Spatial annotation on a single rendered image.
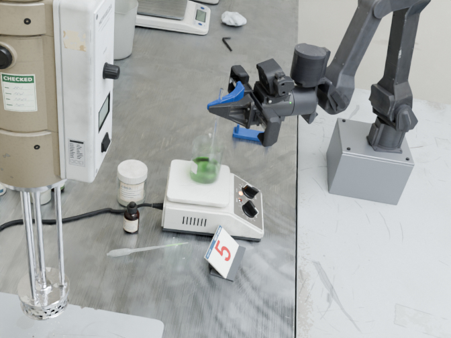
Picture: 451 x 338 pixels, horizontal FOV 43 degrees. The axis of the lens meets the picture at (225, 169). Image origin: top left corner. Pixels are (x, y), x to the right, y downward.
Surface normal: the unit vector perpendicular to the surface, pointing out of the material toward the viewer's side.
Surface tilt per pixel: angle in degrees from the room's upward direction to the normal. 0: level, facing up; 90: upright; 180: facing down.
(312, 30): 90
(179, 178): 0
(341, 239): 0
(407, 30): 86
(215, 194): 0
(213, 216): 90
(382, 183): 90
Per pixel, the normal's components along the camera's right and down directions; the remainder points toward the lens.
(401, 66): 0.43, 0.55
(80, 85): -0.11, 0.61
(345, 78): 0.55, 0.06
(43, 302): 0.14, -0.77
